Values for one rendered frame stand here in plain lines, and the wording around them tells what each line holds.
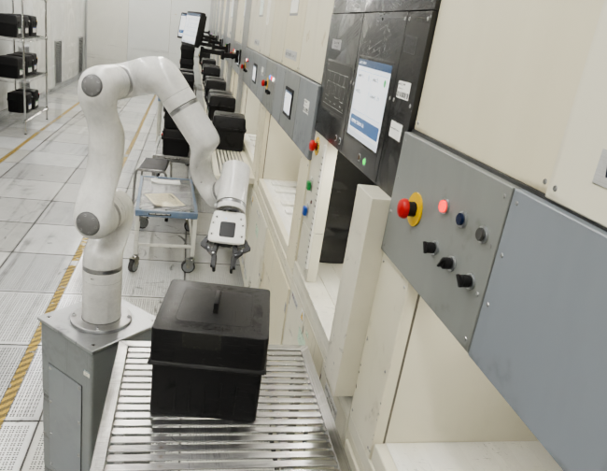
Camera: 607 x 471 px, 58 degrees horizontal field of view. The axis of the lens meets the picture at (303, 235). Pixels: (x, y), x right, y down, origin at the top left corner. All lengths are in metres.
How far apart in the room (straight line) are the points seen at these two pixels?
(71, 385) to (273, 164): 2.00
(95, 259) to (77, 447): 0.64
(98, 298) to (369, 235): 0.93
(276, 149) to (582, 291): 2.87
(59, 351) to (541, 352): 1.51
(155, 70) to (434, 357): 1.03
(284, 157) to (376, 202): 2.25
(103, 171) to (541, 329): 1.28
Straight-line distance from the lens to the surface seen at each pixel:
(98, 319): 1.88
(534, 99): 0.87
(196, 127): 1.58
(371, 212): 1.26
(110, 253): 1.80
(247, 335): 1.39
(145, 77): 1.62
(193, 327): 1.40
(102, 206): 1.69
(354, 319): 1.36
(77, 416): 1.98
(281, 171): 3.49
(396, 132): 1.29
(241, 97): 5.04
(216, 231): 1.54
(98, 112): 1.64
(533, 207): 0.80
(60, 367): 1.97
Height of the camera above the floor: 1.72
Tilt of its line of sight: 20 degrees down
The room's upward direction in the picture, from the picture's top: 9 degrees clockwise
